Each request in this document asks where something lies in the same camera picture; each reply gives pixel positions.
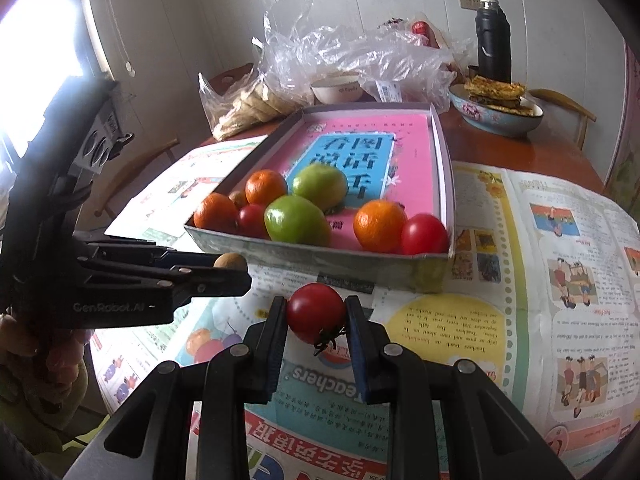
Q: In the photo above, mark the small orange mandarin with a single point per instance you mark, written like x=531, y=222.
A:
x=380, y=225

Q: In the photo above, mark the red cherry tomato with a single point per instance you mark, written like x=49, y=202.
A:
x=251, y=221
x=424, y=234
x=315, y=310

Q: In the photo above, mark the pink cartoon curtain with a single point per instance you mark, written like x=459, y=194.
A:
x=627, y=160

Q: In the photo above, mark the pink children's book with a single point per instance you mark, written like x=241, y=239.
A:
x=410, y=160

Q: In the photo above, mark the red package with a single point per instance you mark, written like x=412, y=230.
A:
x=422, y=30

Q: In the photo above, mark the white picture newspaper sheet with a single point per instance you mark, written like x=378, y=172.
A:
x=190, y=175

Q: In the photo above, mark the wall socket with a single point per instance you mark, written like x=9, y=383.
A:
x=467, y=1

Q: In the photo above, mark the brown kiwi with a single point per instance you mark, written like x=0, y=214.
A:
x=231, y=261

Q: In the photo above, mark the person's left hand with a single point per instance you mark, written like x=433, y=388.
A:
x=55, y=355

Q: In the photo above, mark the blue floral bowl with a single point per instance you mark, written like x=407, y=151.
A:
x=495, y=121

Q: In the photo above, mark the crumpled clear plastic bag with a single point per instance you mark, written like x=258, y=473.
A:
x=350, y=55

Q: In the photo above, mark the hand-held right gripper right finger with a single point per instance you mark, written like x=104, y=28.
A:
x=357, y=355

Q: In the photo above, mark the stack of fried pancakes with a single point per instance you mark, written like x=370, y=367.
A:
x=495, y=91

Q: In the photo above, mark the large orange mandarin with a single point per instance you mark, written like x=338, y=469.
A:
x=215, y=213

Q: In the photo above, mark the black thermos flask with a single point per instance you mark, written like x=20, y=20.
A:
x=492, y=45

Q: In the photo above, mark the clear bag of flatbreads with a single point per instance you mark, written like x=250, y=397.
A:
x=240, y=110

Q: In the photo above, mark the bright window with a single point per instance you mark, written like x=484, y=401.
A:
x=40, y=60

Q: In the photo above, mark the green jujube fruit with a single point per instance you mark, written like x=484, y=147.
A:
x=320, y=187
x=296, y=220

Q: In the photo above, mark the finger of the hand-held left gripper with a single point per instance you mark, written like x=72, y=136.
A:
x=195, y=259
x=220, y=281

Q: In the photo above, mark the white ceramic bowl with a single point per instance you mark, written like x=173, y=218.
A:
x=337, y=92

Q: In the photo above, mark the colourful student newspaper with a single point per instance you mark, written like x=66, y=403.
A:
x=450, y=340

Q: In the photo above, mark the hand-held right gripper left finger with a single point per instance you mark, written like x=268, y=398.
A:
x=272, y=350

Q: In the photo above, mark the shallow grey cardboard box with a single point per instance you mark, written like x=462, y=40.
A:
x=350, y=270

